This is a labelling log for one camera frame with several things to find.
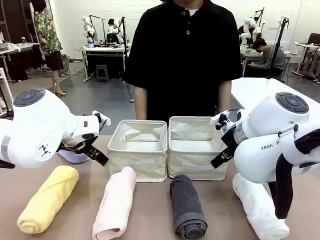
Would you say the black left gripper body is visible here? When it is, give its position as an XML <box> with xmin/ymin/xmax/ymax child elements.
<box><xmin>58</xmin><ymin>136</ymin><xmax>99</xmax><ymax>154</ymax></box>

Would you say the black cable sleeve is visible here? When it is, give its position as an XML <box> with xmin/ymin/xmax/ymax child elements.
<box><xmin>273</xmin><ymin>129</ymin><xmax>320</xmax><ymax>220</ymax></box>

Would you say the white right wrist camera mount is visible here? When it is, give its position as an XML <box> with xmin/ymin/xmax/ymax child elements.
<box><xmin>209</xmin><ymin>108</ymin><xmax>247</xmax><ymax>131</ymax></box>

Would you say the yellow towel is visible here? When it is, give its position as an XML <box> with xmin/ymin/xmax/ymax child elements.
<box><xmin>16</xmin><ymin>164</ymin><xmax>80</xmax><ymax>235</ymax></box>

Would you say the cream fabric storage bin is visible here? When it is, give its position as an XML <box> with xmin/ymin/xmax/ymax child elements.
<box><xmin>106</xmin><ymin>119</ymin><xmax>169</xmax><ymax>183</ymax></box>
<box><xmin>167</xmin><ymin>115</ymin><xmax>229</xmax><ymax>182</ymax></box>

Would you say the dark grey towel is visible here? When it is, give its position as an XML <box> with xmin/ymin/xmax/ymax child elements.
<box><xmin>169</xmin><ymin>174</ymin><xmax>209</xmax><ymax>240</ymax></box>

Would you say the white background work table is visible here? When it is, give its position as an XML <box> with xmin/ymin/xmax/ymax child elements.
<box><xmin>73</xmin><ymin>44</ymin><xmax>129</xmax><ymax>83</ymax></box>

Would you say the black tripod pole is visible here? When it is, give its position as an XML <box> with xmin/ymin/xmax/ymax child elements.
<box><xmin>265</xmin><ymin>15</ymin><xmax>290</xmax><ymax>80</ymax></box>

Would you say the periwinkle blue towel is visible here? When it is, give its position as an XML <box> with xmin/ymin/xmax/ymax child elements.
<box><xmin>57</xmin><ymin>148</ymin><xmax>91</xmax><ymax>164</ymax></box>

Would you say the pink towel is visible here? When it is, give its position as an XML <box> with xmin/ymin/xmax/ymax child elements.
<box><xmin>91</xmin><ymin>166</ymin><xmax>138</xmax><ymax>240</ymax></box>

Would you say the white background desk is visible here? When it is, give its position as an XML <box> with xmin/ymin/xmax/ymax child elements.
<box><xmin>291</xmin><ymin>41</ymin><xmax>320</xmax><ymax>83</ymax></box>

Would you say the seated man in grey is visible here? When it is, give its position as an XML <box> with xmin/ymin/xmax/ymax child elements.
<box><xmin>247</xmin><ymin>37</ymin><xmax>286</xmax><ymax>79</ymax></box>

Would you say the woman in floral shirt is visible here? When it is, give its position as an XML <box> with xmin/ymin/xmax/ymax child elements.
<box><xmin>29</xmin><ymin>0</ymin><xmax>69</xmax><ymax>98</ymax></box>

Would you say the person in black polo shirt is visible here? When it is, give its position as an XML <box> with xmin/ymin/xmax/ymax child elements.
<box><xmin>122</xmin><ymin>0</ymin><xmax>243</xmax><ymax>122</ymax></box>

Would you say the white towel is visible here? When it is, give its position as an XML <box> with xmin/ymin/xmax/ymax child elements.
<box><xmin>232</xmin><ymin>173</ymin><xmax>290</xmax><ymax>240</ymax></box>

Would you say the grey plastic stool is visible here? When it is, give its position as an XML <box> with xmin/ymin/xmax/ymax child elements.
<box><xmin>94</xmin><ymin>64</ymin><xmax>110</xmax><ymax>83</ymax></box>

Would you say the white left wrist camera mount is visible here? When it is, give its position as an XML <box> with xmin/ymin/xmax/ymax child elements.
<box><xmin>91</xmin><ymin>109</ymin><xmax>111</xmax><ymax>127</ymax></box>

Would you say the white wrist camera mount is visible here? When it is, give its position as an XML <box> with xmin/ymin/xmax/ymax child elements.
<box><xmin>209</xmin><ymin>108</ymin><xmax>247</xmax><ymax>131</ymax></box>
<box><xmin>91</xmin><ymin>109</ymin><xmax>111</xmax><ymax>127</ymax></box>

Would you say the person's right forearm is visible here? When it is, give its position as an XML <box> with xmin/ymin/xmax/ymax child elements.
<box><xmin>133</xmin><ymin>85</ymin><xmax>149</xmax><ymax>121</ymax></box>

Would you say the large white table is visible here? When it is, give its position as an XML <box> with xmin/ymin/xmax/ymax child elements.
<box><xmin>231</xmin><ymin>76</ymin><xmax>320</xmax><ymax>118</ymax></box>

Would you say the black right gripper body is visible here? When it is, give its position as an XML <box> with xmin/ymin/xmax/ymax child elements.
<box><xmin>220</xmin><ymin>124</ymin><xmax>241</xmax><ymax>151</ymax></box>

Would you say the person's left forearm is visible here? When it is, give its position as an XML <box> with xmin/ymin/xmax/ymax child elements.
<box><xmin>216</xmin><ymin>79</ymin><xmax>233</xmax><ymax>114</ymax></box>

